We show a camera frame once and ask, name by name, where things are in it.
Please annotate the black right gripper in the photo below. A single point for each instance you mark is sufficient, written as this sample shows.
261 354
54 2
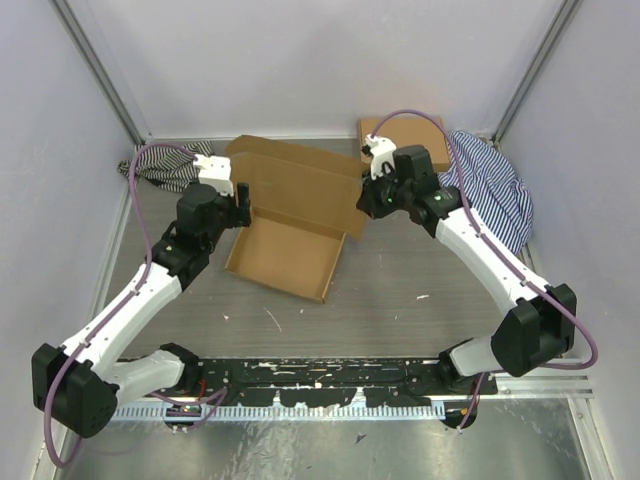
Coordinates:
370 201

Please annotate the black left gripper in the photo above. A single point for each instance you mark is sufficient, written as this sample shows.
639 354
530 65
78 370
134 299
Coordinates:
241 215

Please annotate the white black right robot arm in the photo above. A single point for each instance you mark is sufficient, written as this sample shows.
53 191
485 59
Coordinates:
536 325

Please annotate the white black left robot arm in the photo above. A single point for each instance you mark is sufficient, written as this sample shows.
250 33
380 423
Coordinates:
81 383

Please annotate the closed brown cardboard box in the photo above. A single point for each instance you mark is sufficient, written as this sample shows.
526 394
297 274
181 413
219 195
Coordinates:
410 130

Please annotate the black white striped cloth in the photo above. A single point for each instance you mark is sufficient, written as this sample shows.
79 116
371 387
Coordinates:
170 169

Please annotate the blue white striped cloth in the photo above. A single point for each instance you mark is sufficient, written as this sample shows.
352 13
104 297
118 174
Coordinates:
492 187

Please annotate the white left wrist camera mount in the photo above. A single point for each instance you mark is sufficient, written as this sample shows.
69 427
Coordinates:
215 171

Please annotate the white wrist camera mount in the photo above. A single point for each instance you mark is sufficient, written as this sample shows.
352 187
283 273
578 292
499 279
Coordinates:
215 171
380 150

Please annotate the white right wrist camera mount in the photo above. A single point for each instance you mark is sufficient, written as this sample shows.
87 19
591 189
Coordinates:
380 150

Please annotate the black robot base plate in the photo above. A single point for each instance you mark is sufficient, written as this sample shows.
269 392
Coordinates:
324 382

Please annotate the aluminium frame rail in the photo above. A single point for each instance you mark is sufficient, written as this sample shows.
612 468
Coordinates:
548 384

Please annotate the slotted grey cable duct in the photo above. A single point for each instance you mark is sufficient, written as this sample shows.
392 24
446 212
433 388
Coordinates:
158 410

